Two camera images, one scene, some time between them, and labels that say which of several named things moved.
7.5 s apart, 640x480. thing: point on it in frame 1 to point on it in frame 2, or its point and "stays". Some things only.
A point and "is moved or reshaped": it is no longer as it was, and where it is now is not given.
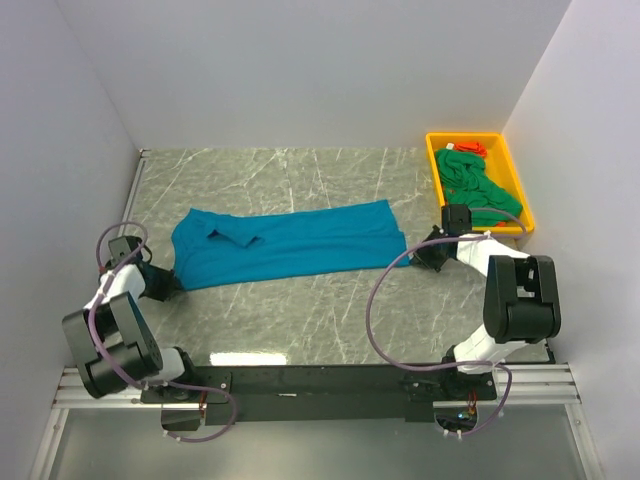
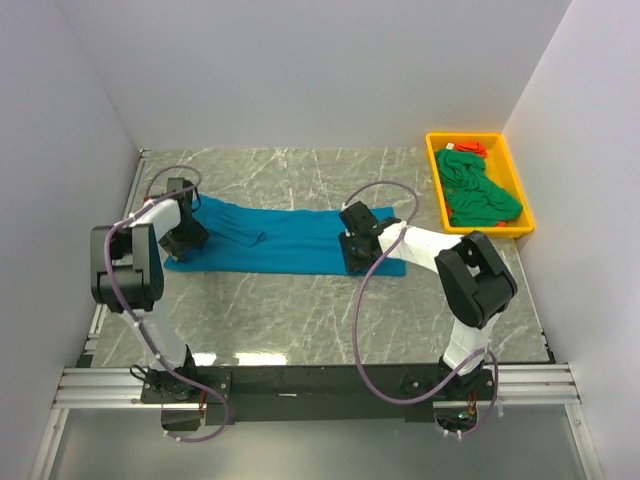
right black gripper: [423, 254] to [353, 265]
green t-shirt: [463, 181] stays
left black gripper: [167, 287] to [175, 248]
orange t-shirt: [470, 146] stays
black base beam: [305, 394] stays
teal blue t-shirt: [212, 247] is moved or reshaped
